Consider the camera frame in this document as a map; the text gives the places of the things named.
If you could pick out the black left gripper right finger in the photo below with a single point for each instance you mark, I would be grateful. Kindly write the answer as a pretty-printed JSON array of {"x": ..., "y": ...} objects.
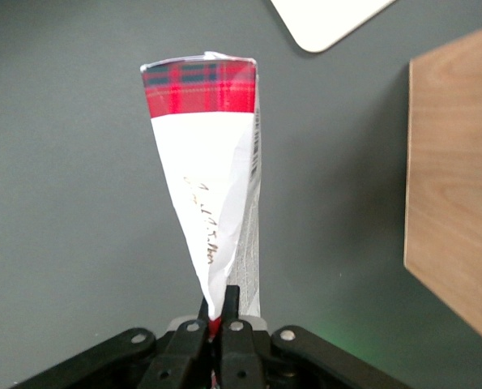
[{"x": 238, "y": 352}]

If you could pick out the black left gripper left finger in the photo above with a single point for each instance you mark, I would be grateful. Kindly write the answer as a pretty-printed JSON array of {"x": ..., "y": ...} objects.
[{"x": 184, "y": 352}]

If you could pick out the red tartan cookie box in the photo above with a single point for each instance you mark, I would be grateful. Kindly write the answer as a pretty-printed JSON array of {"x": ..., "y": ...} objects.
[{"x": 200, "y": 162}]

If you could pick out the cream rectangular tray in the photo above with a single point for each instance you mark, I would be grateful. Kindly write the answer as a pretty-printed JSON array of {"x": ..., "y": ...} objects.
[{"x": 325, "y": 20}]

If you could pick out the wooden drawer cabinet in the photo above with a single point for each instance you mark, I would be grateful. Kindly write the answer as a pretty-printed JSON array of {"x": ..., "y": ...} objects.
[{"x": 455, "y": 182}]

